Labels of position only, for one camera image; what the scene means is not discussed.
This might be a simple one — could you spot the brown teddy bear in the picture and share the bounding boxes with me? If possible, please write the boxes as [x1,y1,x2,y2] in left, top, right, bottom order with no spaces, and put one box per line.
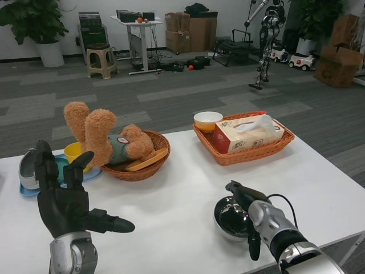
[63,101,157,168]

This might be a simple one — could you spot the black folding frame cot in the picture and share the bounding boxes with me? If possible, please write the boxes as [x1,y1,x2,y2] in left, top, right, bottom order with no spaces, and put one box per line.
[212,28,263,68]

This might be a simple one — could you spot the black floor case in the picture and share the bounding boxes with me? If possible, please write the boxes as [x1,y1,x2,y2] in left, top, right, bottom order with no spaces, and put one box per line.
[186,56,212,71]

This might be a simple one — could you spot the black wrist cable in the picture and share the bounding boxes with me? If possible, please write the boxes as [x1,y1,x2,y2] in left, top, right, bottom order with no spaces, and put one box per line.
[265,194,301,229]

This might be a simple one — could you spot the rectangular wicker basket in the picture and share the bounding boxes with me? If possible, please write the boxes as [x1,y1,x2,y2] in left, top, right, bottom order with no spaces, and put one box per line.
[192,112,295,167]

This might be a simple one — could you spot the open brown cardboard boxes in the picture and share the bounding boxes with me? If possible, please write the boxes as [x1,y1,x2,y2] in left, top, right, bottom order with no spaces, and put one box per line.
[313,13,365,88]

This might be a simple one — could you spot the black equipment rack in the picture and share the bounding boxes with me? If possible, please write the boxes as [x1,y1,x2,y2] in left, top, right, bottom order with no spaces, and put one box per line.
[77,11,110,65]

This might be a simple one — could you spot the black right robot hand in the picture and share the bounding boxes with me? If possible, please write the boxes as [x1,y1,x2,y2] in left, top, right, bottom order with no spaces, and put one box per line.
[225,179,275,261]

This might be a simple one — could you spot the orange tissue box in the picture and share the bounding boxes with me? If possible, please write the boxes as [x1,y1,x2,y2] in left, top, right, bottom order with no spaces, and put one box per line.
[212,114,285,155]

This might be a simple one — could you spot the stacked small cardboard boxes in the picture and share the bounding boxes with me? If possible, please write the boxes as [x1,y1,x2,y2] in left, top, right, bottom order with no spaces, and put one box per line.
[164,11,191,54]

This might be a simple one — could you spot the orange flat plate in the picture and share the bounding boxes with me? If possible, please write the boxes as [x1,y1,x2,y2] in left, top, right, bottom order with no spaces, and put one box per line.
[124,147,168,172]

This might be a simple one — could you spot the large green potted plant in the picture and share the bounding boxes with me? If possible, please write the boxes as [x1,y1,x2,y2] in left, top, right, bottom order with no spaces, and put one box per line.
[0,0,70,46]

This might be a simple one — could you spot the silver black humanoid robot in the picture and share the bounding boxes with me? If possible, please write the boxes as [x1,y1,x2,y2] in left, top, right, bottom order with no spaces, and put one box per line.
[244,0,286,91]

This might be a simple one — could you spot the large brown cardboard box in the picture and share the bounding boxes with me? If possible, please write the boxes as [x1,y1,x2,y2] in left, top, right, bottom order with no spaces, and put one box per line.
[188,11,218,53]

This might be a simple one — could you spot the white plant pot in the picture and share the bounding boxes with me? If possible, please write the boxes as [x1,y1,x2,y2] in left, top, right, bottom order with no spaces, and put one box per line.
[295,37,318,57]
[36,41,65,69]

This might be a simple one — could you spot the green leafy potted plant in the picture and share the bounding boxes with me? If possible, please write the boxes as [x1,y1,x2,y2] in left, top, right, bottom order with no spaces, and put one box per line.
[287,0,345,41]

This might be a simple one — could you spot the beige plastic stool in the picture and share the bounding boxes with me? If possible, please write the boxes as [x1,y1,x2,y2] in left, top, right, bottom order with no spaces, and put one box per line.
[86,42,119,80]

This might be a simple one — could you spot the black bag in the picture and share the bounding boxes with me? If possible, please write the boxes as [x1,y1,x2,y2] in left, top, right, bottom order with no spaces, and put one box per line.
[184,2,210,13]

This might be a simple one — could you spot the white toy car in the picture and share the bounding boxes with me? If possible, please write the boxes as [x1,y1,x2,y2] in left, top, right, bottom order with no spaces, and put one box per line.
[269,45,289,63]
[287,50,317,72]

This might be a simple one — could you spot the light blue plastic tray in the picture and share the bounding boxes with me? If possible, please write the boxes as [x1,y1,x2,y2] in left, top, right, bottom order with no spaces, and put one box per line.
[18,152,103,198]

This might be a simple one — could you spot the teal plastic dish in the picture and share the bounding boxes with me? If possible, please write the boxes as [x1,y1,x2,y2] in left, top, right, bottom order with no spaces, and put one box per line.
[54,157,71,183]

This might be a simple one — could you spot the yellow plastic cup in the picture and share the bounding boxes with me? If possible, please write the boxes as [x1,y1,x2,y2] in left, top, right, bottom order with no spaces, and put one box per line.
[63,142,92,174]

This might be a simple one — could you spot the shiny metal bowl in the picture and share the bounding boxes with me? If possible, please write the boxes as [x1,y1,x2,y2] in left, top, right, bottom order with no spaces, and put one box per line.
[213,195,258,243]

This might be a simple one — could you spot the white and orange bowl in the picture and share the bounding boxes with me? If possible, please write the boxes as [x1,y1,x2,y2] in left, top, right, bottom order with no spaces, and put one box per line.
[193,111,224,132]

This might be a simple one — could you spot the round wicker basket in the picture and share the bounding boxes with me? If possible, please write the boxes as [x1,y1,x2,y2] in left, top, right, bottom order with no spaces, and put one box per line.
[99,130,172,182]

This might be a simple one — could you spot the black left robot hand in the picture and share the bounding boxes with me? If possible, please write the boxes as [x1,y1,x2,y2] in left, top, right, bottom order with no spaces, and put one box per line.
[35,139,136,239]

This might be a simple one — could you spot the white standing desk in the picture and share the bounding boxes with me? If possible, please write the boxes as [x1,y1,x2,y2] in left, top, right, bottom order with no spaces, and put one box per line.
[110,14,164,76]

